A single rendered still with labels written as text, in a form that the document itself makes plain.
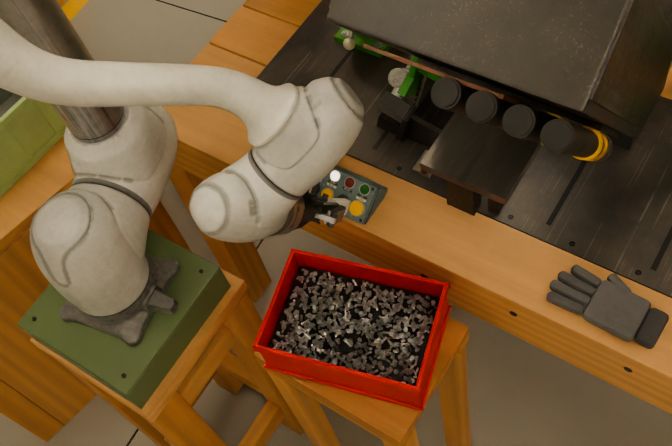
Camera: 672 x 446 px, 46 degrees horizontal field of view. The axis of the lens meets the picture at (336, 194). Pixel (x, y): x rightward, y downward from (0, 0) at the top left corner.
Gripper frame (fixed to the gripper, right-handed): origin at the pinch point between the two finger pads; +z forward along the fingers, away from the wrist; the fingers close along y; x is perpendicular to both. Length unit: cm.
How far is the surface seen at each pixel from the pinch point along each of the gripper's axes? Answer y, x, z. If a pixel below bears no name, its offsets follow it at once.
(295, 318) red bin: 0.1, -23.0, 0.0
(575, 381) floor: 44, -35, 99
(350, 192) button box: -2.7, 1.9, 9.5
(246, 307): -15.3, -29.4, 8.9
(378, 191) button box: 2.1, 4.2, 11.1
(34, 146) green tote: -83, -20, 7
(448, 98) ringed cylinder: 27, 26, -41
